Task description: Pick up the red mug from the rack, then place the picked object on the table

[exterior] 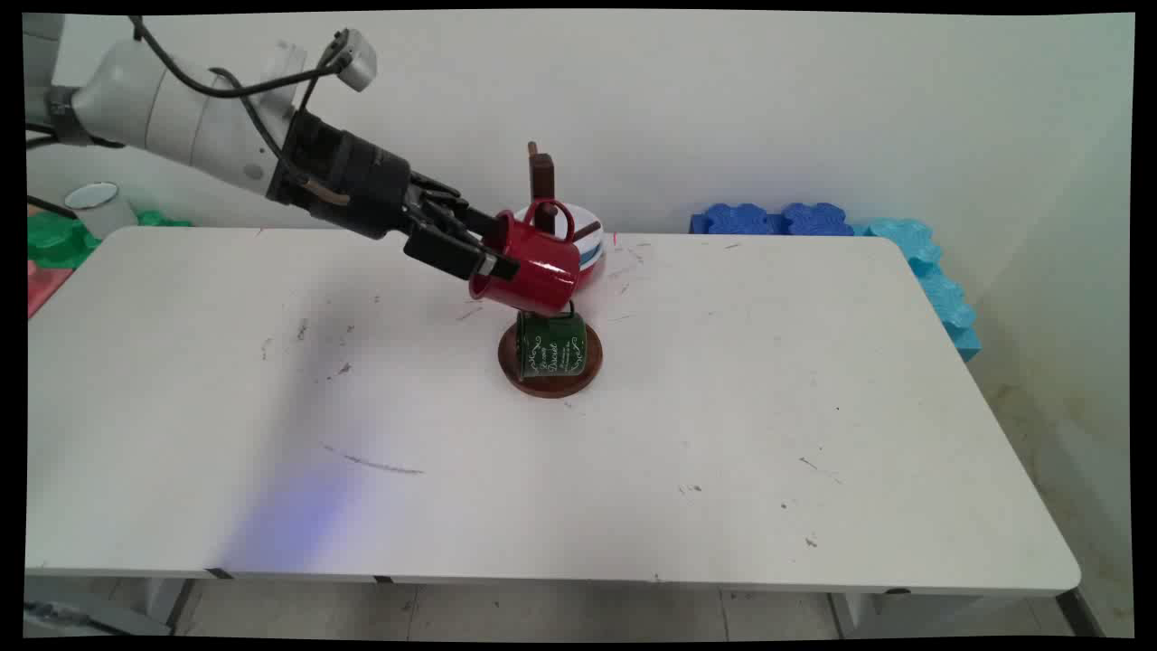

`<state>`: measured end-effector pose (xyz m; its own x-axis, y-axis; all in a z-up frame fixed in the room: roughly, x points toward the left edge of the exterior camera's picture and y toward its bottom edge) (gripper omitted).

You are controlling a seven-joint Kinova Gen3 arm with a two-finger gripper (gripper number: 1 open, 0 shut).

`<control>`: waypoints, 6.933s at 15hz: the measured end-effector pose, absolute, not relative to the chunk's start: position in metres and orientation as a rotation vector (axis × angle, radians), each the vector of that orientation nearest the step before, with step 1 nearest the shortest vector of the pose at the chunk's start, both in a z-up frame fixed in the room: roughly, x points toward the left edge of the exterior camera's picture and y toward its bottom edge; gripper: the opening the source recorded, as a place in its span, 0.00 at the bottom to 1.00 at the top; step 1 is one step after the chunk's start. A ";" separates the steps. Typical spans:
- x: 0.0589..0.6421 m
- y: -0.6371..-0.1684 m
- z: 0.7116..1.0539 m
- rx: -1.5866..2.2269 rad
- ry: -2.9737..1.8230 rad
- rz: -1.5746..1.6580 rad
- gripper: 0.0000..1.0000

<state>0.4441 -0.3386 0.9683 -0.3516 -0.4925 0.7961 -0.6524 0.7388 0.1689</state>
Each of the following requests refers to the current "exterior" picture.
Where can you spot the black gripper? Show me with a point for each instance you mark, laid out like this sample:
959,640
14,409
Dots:
352,185

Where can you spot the red enamel mug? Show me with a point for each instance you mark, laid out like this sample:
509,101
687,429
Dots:
538,267

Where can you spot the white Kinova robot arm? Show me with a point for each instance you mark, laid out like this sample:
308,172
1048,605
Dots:
136,99

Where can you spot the white bowl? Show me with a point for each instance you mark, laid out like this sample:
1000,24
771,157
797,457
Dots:
583,217

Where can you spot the blue bowl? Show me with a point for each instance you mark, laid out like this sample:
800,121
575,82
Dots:
592,253

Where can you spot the red bowl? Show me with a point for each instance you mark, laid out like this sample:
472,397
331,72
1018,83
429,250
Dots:
589,274

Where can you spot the green enamel mug white print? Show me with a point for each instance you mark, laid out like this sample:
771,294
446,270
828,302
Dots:
551,348

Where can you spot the dark wooden mug tree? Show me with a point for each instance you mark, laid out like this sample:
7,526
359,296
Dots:
551,387

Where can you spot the dark blue foam tile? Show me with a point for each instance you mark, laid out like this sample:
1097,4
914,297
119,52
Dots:
816,221
737,220

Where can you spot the white enamel cup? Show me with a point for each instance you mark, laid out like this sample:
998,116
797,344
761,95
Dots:
101,212

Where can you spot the green foam tile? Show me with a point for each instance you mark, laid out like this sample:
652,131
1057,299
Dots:
59,240

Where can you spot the red foam tile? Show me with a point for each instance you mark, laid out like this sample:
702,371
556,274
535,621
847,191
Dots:
43,285

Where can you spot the light blue foam tiles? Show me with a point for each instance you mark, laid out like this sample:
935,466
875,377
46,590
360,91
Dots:
940,289

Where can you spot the dark table leg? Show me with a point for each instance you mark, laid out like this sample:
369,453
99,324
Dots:
1080,613

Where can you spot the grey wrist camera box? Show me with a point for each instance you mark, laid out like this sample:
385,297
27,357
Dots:
357,59

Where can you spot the grey table leg frame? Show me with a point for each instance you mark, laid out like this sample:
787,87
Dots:
158,597

